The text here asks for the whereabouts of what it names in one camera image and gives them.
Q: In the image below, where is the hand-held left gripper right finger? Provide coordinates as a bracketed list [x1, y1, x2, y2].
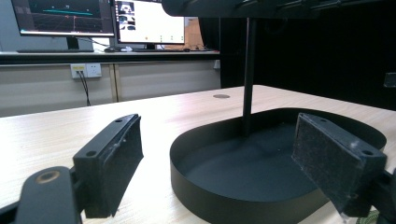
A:
[291, 112, 389, 218]

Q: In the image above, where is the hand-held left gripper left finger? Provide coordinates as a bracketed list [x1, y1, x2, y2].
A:
[72, 113, 145, 219]

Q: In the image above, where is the small dark square device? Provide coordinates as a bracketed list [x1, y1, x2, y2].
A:
[383, 72, 396, 89]

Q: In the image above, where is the black curtain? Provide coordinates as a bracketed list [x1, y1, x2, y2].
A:
[199, 12, 396, 112]

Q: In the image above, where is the black keyboard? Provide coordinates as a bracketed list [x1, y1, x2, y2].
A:
[16, 49, 95, 54]

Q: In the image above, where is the computer monitor white screen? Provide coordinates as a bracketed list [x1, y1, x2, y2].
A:
[113, 0, 187, 51]

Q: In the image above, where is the wide computer monitor dark screen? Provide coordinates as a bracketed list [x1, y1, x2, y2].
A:
[10, 0, 116, 50]

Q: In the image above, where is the brown cardboard box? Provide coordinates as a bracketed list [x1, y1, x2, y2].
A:
[164, 17, 207, 51]

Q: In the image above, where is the green braided cable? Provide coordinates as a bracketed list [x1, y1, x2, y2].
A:
[355, 209, 381, 224]

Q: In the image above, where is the black power cable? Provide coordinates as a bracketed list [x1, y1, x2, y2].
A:
[77, 71, 92, 107]

